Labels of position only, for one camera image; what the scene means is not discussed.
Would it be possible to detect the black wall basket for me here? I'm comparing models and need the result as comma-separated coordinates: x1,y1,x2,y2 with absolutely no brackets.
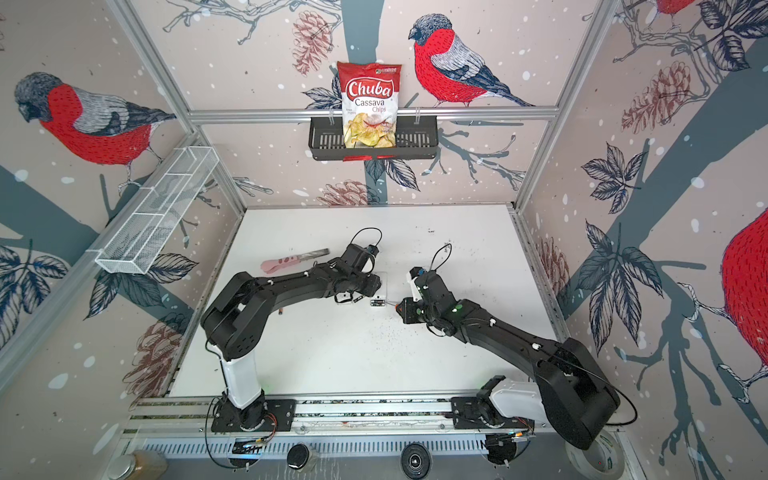
308,116,439,162

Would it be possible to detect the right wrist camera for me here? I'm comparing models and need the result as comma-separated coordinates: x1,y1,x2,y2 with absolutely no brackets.
408,266,425,302

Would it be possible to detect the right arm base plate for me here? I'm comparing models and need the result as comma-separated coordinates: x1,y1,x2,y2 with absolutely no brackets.
448,396,535,431

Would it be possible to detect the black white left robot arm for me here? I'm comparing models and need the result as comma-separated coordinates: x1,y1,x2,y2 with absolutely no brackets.
201,243,382,431

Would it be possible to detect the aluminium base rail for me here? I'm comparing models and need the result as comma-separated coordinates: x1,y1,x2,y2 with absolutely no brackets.
118,390,480,440

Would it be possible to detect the metal lidded jar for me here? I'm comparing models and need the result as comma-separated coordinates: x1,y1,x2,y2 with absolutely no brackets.
106,450,168,480

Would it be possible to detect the pink handled knife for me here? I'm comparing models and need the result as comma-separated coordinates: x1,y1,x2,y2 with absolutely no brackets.
260,248,330,275

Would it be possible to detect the Chuba cassava chips bag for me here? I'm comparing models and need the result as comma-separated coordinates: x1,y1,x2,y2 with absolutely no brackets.
337,62,401,148

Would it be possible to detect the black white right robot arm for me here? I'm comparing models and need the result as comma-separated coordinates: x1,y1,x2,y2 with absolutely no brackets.
396,267,620,450

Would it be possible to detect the clear tape roll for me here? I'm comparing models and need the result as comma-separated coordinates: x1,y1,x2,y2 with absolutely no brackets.
565,431,626,480

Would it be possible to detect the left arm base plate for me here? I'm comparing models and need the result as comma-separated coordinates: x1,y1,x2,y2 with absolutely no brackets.
210,397,296,433

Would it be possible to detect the white wire mesh basket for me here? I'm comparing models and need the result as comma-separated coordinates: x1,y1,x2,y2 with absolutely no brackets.
95,146,219,274

